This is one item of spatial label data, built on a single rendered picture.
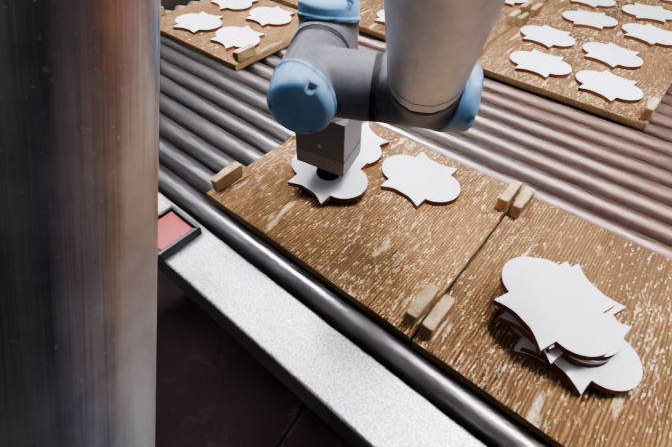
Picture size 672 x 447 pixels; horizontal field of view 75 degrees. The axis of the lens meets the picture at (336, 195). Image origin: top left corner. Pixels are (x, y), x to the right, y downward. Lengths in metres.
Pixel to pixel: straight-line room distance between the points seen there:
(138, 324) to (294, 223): 0.54
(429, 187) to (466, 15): 0.52
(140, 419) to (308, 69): 0.35
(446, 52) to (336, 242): 0.42
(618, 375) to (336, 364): 0.32
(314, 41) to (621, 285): 0.53
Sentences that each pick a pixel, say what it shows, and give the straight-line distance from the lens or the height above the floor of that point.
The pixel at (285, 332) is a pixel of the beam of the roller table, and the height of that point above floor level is 0.92.
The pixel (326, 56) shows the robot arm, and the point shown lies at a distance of 0.48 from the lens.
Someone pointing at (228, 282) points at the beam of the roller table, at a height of 0.92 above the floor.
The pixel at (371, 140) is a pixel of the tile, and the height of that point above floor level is 0.95.
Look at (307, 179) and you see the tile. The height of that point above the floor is 0.96.
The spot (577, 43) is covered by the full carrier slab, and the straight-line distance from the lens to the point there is 1.38.
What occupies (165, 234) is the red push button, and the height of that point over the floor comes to 0.93.
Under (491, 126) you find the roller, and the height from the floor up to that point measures 0.91.
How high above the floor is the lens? 1.45
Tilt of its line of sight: 44 degrees down
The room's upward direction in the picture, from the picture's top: straight up
